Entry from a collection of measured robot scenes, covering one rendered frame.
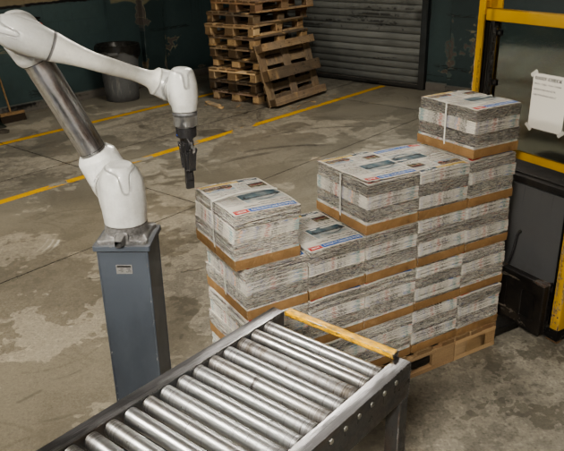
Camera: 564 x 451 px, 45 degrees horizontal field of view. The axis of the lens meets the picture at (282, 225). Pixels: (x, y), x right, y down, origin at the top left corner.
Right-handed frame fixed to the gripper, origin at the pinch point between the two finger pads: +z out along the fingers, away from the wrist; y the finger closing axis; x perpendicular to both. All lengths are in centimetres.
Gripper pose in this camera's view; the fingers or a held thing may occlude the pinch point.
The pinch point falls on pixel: (189, 179)
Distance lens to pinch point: 257.5
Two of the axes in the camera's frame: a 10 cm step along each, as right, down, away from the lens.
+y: -5.1, -3.2, 7.9
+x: -8.6, 2.1, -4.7
